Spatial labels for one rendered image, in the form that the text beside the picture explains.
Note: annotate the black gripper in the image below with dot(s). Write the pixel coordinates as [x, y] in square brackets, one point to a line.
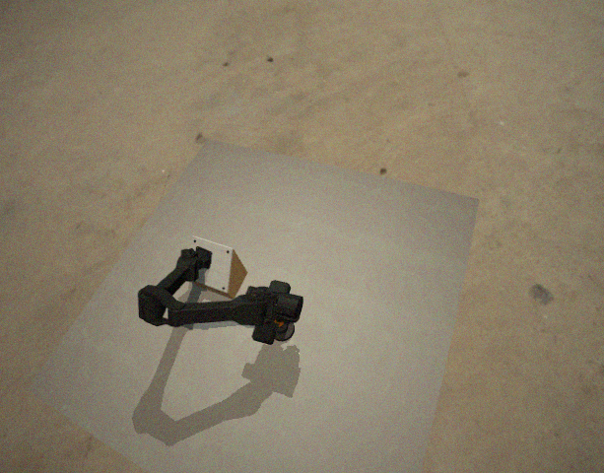
[266, 332]

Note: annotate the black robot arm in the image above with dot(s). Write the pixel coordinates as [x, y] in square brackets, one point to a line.
[248, 309]

